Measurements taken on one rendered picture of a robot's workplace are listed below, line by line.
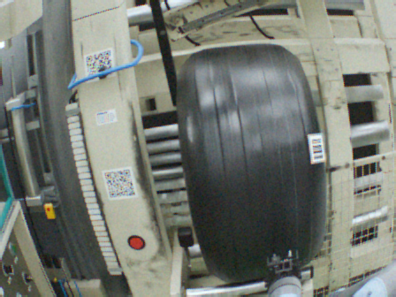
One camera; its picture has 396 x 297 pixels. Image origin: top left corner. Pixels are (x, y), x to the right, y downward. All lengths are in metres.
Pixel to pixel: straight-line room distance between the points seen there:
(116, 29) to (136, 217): 0.46
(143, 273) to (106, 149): 0.35
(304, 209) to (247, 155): 0.18
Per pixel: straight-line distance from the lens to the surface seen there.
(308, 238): 1.61
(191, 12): 2.02
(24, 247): 1.71
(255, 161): 1.53
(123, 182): 1.75
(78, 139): 1.74
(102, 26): 1.64
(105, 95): 1.68
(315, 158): 1.54
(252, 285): 1.80
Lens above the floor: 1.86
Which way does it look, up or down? 20 degrees down
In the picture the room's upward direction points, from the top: 10 degrees counter-clockwise
